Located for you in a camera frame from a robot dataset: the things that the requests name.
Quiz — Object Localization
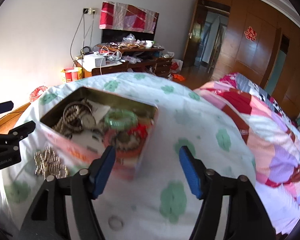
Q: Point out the red yellow carton box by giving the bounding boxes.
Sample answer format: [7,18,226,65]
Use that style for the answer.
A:
[61,67,83,83]

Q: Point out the pink plastic bangle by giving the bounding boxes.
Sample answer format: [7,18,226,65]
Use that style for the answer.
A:
[103,129,146,159]

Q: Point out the pink patchwork quilt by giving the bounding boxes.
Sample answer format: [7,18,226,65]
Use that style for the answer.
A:
[194,73,300,235]

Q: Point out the white green cloud bedsheet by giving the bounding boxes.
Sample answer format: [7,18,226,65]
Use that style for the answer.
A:
[0,71,257,240]

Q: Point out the wall power socket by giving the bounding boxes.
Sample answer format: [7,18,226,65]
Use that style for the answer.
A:
[83,8,97,15]

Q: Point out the black television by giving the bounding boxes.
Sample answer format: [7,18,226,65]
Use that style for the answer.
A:
[101,22,158,43]

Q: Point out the red knot cord pendant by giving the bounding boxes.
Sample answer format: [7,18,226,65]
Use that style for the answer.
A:
[127,123,151,140]

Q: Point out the small metal ring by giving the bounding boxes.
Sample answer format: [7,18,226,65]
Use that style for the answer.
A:
[108,215,124,231]

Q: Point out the silver wrist watch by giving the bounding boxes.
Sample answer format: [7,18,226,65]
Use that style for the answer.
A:
[80,112,96,130]

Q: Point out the wooden bedroom door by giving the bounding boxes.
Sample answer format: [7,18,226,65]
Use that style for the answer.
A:
[183,0,207,67]

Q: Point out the papers inside tin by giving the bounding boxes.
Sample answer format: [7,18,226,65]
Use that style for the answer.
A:
[87,100,111,124]

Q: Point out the green jade bangle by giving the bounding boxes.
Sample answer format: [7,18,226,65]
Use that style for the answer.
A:
[104,109,138,131]

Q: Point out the red patchwork cloth cover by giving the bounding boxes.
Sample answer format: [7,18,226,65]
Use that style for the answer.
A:
[99,1,159,34]

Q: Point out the pink tin box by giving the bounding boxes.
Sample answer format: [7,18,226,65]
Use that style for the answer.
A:
[40,87,158,180]

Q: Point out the wooden wardrobe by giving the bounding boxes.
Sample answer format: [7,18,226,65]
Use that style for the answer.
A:
[208,0,300,118]

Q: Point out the wooden tv cabinet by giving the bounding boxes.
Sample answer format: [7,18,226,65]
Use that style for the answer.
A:
[74,43,174,77]

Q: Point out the white box on cabinet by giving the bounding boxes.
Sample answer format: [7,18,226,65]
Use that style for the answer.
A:
[82,54,106,72]

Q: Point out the gold bead chain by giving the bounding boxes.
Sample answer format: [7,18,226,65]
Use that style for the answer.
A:
[33,146,70,181]

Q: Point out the white mug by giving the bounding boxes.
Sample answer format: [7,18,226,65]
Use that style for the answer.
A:
[145,40,154,49]

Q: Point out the red double happiness sticker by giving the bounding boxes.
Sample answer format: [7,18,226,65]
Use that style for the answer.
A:
[244,26,257,42]

